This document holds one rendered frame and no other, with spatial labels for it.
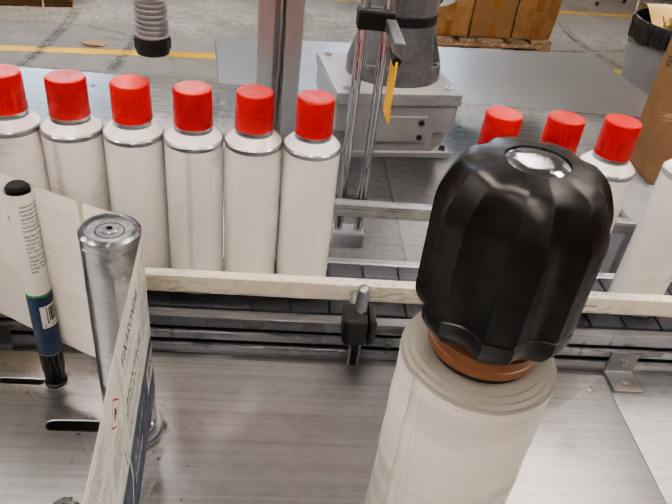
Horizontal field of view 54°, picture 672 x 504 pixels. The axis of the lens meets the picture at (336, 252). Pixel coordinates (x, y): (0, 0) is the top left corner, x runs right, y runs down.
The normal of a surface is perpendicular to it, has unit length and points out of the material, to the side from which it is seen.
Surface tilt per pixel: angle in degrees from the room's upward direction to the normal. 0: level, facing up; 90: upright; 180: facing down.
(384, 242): 0
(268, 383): 0
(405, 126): 90
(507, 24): 91
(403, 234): 0
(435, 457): 91
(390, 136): 90
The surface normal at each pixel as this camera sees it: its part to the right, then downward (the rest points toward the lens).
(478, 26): 0.16, 0.61
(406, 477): -0.73, 0.30
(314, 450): 0.10, -0.81
